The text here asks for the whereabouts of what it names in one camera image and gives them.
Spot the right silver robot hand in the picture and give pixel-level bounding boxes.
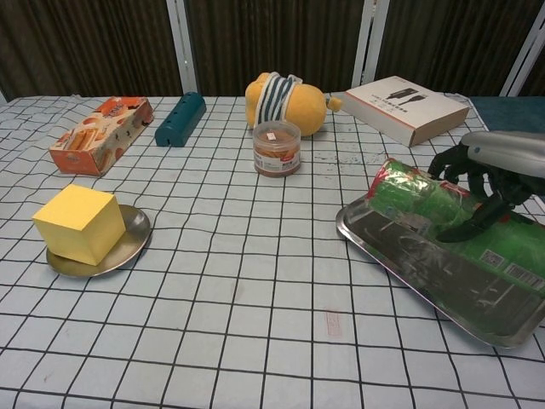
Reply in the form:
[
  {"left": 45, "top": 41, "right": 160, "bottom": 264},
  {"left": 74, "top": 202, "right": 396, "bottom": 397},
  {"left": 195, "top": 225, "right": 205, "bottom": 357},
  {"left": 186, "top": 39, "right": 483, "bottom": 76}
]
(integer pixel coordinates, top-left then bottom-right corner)
[{"left": 427, "top": 130, "right": 545, "bottom": 244}]

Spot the green Pringles chips can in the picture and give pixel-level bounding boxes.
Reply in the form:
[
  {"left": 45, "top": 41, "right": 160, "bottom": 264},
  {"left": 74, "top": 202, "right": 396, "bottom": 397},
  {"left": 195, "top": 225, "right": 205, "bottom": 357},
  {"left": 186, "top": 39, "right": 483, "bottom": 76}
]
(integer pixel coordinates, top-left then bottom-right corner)
[{"left": 364, "top": 157, "right": 545, "bottom": 295}]

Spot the yellow foam cube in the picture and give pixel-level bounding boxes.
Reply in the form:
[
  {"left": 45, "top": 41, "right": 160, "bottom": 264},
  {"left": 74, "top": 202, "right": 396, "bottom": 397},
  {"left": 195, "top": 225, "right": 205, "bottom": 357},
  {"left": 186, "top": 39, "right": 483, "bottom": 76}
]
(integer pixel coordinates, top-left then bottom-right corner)
[{"left": 32, "top": 183, "right": 128, "bottom": 268}]

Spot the white charger cardboard box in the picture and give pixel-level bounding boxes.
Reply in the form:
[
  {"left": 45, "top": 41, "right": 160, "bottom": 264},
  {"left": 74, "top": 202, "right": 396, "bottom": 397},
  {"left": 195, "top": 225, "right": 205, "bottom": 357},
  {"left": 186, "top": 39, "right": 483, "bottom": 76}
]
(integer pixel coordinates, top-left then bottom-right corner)
[{"left": 342, "top": 75, "right": 472, "bottom": 148}]

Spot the rectangular stainless steel tray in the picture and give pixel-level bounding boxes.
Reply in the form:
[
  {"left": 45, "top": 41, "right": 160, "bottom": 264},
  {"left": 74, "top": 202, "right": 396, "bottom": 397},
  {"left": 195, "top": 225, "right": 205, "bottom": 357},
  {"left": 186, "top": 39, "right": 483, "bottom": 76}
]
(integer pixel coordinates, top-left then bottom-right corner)
[{"left": 335, "top": 181, "right": 545, "bottom": 349}]

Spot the yellow plush toy striped cloth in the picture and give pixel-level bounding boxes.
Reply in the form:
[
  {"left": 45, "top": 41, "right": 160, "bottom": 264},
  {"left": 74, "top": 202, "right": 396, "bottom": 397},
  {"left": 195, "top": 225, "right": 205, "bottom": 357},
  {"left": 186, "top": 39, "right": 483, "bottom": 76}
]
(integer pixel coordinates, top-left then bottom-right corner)
[{"left": 244, "top": 72, "right": 344, "bottom": 137}]

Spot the clear plastic snack jar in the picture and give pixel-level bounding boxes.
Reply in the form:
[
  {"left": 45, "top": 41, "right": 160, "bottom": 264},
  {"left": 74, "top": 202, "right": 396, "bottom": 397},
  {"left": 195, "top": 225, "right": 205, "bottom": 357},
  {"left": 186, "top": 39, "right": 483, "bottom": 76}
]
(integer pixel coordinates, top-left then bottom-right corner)
[{"left": 252, "top": 120, "right": 302, "bottom": 176}]

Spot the teal plastic holder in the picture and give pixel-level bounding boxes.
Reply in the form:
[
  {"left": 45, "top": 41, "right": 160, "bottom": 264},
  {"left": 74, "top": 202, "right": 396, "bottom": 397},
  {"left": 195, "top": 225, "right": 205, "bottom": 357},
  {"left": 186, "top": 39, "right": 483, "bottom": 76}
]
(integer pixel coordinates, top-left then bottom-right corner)
[{"left": 154, "top": 91, "right": 208, "bottom": 148}]

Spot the white black checkered tablecloth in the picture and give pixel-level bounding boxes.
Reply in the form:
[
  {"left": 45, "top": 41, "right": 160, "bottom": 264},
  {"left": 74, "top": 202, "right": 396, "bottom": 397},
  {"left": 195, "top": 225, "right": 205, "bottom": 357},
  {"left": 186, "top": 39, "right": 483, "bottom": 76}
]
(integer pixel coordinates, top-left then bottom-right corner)
[{"left": 0, "top": 94, "right": 545, "bottom": 409}]

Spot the round stainless steel plate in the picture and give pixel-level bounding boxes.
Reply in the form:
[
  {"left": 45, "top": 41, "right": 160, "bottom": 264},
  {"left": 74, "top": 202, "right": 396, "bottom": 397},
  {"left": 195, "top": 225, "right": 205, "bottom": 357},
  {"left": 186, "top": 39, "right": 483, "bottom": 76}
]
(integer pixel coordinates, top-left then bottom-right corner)
[{"left": 45, "top": 204, "right": 152, "bottom": 278}]

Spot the orange snack carton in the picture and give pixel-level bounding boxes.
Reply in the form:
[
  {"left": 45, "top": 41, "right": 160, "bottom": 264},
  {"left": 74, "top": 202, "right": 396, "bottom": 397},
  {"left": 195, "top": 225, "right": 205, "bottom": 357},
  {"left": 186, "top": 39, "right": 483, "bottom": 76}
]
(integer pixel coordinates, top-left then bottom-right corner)
[{"left": 48, "top": 95, "right": 155, "bottom": 177}]

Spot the white metal frame post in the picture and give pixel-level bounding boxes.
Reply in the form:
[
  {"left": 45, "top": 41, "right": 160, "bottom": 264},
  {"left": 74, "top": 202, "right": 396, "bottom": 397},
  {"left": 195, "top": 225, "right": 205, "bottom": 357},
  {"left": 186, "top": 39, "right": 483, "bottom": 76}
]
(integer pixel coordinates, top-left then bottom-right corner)
[
  {"left": 500, "top": 25, "right": 545, "bottom": 97},
  {"left": 359, "top": 0, "right": 391, "bottom": 93},
  {"left": 164, "top": 0, "right": 200, "bottom": 95}
]

